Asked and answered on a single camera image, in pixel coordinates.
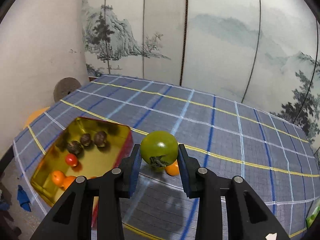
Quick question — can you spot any brown water chestnut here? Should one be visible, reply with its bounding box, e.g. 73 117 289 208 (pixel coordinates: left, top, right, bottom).
93 131 107 148
80 133 92 147
67 140 84 156

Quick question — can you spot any green tomato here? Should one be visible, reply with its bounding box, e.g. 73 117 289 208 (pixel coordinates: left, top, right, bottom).
140 131 178 168

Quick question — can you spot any orange cherry tomato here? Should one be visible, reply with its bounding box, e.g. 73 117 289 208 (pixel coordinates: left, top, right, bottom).
165 160 180 176
62 176 76 191
51 170 66 187

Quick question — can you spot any blue cloth rag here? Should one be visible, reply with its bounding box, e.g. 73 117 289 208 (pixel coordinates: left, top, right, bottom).
17 185 31 212

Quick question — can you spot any green white tissue pack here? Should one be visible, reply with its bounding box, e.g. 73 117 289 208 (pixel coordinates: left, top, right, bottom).
306 198 320 228

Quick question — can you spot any red cherry tomato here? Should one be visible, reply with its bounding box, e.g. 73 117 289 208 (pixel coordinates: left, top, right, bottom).
65 153 78 167

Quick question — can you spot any red gold tin box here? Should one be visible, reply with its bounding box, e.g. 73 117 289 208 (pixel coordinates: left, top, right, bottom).
30 116 134 228

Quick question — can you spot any orange plastic stool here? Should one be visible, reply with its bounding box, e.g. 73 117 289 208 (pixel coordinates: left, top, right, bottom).
23 107 50 129

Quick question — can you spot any round stone millstone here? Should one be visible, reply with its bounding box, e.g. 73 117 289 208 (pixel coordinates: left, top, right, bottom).
53 77 81 102

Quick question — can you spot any painted folding screen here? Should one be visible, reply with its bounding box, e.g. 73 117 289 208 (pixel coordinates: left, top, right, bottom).
81 0 319 150

